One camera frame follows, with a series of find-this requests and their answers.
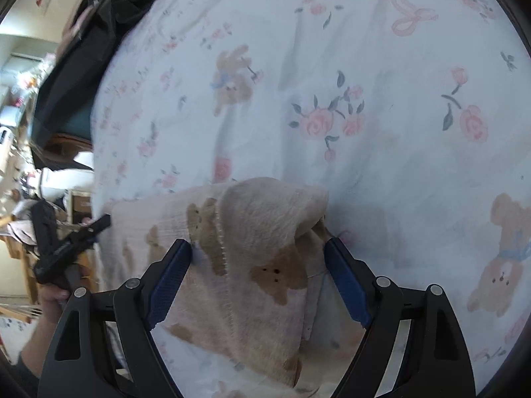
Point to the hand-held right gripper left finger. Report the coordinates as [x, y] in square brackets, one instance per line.
[169, 287]

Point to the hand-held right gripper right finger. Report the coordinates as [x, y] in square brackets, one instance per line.
[347, 282]

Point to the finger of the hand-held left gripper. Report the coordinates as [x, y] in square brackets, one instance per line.
[83, 242]
[97, 223]

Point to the pink bear-print pants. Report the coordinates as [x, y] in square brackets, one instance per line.
[257, 232]

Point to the person's left forearm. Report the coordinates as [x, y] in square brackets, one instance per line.
[35, 352]

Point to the person's left hand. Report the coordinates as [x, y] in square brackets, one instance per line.
[54, 306]

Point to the small cardboard box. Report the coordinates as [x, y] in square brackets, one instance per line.
[82, 206]

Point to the wooden chair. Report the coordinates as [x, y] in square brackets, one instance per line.
[18, 265]

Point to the brown cardboard piece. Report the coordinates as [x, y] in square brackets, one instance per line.
[62, 151]

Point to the teal box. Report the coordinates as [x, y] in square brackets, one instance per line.
[79, 126]

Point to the black cloth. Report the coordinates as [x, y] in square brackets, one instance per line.
[87, 49]

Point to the white floral bed sheet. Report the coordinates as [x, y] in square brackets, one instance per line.
[352, 91]

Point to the pink cloth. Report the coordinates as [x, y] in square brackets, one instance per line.
[81, 23]

